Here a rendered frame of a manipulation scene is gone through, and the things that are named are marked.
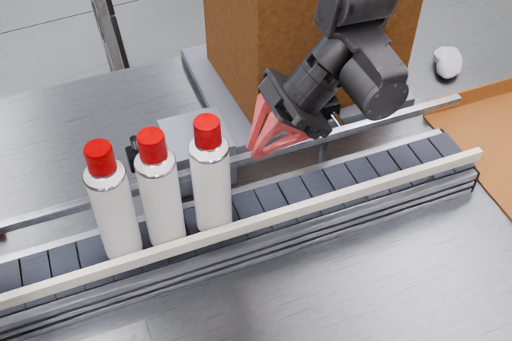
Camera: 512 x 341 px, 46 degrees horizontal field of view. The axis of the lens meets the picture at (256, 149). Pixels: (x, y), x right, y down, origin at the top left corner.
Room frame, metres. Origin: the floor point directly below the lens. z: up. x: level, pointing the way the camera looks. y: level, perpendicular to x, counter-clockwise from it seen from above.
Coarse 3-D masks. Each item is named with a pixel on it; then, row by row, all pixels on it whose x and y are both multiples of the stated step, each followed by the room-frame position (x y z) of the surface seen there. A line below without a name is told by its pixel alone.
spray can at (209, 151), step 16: (208, 128) 0.51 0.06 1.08; (192, 144) 0.53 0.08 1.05; (208, 144) 0.51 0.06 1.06; (224, 144) 0.53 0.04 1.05; (192, 160) 0.51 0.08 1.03; (208, 160) 0.50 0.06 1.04; (224, 160) 0.51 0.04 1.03; (192, 176) 0.51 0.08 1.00; (208, 176) 0.50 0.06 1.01; (224, 176) 0.51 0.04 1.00; (208, 192) 0.50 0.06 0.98; (224, 192) 0.51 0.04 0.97; (208, 208) 0.50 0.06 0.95; (224, 208) 0.51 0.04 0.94; (208, 224) 0.50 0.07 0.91; (224, 224) 0.51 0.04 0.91
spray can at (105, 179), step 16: (96, 144) 0.49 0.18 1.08; (96, 160) 0.47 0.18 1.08; (112, 160) 0.48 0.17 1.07; (96, 176) 0.47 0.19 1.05; (112, 176) 0.47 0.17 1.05; (96, 192) 0.46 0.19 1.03; (112, 192) 0.46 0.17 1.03; (128, 192) 0.48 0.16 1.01; (96, 208) 0.46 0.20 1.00; (112, 208) 0.46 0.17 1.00; (128, 208) 0.47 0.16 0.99; (112, 224) 0.46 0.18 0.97; (128, 224) 0.47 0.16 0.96; (112, 240) 0.46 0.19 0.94; (128, 240) 0.46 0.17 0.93; (112, 256) 0.46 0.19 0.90
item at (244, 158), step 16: (448, 96) 0.71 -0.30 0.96; (400, 112) 0.68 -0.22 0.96; (416, 112) 0.68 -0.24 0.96; (336, 128) 0.64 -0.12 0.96; (352, 128) 0.64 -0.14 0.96; (368, 128) 0.65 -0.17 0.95; (304, 144) 0.61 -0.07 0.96; (240, 160) 0.58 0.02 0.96; (256, 160) 0.59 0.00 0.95; (48, 208) 0.49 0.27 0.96; (64, 208) 0.49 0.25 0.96; (80, 208) 0.50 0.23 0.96; (0, 224) 0.47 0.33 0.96; (16, 224) 0.47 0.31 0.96; (32, 224) 0.47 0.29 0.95
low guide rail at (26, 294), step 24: (408, 168) 0.60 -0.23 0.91; (432, 168) 0.61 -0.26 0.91; (336, 192) 0.56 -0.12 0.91; (360, 192) 0.56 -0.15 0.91; (264, 216) 0.51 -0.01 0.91; (288, 216) 0.52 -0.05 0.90; (192, 240) 0.47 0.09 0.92; (216, 240) 0.48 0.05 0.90; (96, 264) 0.44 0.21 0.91; (120, 264) 0.44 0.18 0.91; (144, 264) 0.45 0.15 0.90; (24, 288) 0.40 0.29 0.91; (48, 288) 0.40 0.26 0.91
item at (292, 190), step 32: (352, 160) 0.65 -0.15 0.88; (384, 160) 0.65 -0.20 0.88; (416, 160) 0.65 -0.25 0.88; (256, 192) 0.59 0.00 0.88; (288, 192) 0.59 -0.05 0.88; (320, 192) 0.59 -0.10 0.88; (384, 192) 0.59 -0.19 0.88; (192, 224) 0.53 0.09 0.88; (288, 224) 0.53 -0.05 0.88; (32, 256) 0.47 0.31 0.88; (64, 256) 0.47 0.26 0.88; (96, 256) 0.47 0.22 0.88; (192, 256) 0.47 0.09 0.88; (0, 288) 0.42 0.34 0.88
